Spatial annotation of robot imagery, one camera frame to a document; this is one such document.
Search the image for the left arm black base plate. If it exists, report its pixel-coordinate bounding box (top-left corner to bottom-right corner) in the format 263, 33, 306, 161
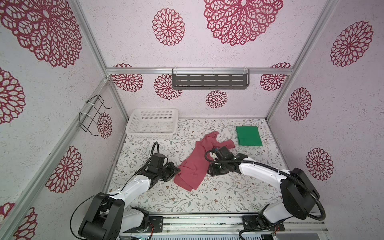
124, 216, 164, 234

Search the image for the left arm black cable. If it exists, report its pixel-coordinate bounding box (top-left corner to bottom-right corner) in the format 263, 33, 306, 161
69, 141, 160, 240

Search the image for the dark grey wall shelf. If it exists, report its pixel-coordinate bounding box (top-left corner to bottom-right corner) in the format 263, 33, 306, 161
171, 69, 250, 90

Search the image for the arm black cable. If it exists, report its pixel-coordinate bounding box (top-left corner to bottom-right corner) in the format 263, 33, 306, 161
204, 148, 327, 240
69, 141, 160, 240

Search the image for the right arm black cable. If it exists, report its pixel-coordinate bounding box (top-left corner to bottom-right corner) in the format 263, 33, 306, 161
204, 148, 327, 240

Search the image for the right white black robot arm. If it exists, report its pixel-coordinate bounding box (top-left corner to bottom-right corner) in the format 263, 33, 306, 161
205, 147, 326, 227

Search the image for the green tank top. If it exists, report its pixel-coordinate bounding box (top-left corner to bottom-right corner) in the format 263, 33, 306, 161
236, 126, 263, 147

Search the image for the pink red tank top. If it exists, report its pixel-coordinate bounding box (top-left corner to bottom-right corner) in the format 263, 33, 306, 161
174, 132, 235, 192

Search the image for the black wire wall rack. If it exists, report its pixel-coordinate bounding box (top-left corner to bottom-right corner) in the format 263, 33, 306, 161
78, 95, 111, 137

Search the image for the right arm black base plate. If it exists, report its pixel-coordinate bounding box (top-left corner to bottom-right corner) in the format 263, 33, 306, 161
242, 212, 285, 232

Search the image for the white plastic laundry basket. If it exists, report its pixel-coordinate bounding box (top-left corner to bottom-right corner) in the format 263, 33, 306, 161
126, 108, 179, 139

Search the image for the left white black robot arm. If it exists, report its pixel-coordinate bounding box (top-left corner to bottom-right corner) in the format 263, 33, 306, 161
78, 153, 181, 240

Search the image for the aluminium front rail frame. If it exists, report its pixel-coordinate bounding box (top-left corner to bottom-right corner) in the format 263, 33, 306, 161
117, 213, 331, 240

